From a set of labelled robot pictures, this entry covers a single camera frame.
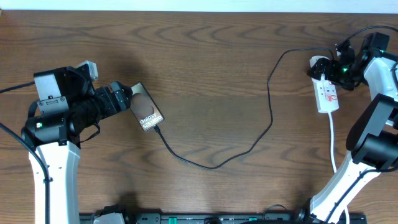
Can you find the white power strip red switches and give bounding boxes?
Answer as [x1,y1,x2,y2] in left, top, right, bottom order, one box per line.
[312,78,339,114]

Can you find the black charging cable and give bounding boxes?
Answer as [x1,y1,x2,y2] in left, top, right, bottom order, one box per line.
[153,47,336,170]

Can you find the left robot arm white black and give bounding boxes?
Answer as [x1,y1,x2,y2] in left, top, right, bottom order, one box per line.
[21,61,132,223]

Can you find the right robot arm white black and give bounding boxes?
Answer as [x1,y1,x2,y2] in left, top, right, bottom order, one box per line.
[297,32,397,223]

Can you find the white charger adapter plug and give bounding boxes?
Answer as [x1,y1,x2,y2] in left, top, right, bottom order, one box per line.
[309,55,328,67]

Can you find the white power strip cord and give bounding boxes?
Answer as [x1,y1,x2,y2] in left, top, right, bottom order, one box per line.
[328,112,351,224]

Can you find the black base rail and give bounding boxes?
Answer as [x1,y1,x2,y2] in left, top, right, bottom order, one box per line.
[79,204,368,224]

